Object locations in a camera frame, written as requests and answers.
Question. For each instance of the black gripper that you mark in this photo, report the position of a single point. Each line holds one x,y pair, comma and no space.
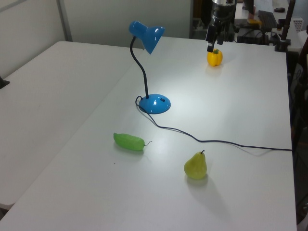
222,14

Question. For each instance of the blue desk lamp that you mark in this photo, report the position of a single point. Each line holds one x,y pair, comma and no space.
150,36

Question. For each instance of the yellow bell pepper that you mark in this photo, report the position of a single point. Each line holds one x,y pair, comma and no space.
214,58

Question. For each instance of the black computer mouse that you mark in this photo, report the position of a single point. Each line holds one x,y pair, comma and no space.
279,9

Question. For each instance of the black pole with clamp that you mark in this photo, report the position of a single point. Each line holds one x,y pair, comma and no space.
287,21

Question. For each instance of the white box with dots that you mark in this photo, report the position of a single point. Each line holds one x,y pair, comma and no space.
298,23

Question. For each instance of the yellow-green pear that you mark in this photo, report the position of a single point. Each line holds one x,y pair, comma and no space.
196,167

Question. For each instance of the green chili pepper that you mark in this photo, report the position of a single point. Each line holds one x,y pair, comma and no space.
128,142

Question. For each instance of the black bracket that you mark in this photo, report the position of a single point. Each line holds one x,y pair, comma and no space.
3,83

